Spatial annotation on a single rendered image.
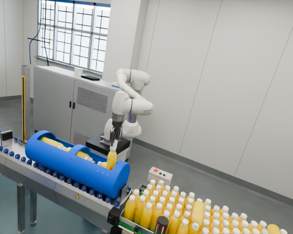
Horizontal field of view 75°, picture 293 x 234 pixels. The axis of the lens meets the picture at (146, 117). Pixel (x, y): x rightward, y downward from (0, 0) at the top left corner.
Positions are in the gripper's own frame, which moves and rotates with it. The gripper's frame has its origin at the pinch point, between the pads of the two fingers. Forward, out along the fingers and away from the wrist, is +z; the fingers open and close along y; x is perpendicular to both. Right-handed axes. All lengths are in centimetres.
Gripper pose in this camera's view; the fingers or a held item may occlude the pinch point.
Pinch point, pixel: (113, 145)
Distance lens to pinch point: 147.0
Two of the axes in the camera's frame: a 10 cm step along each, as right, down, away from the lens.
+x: 9.1, 2.8, -2.9
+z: -1.9, 9.3, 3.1
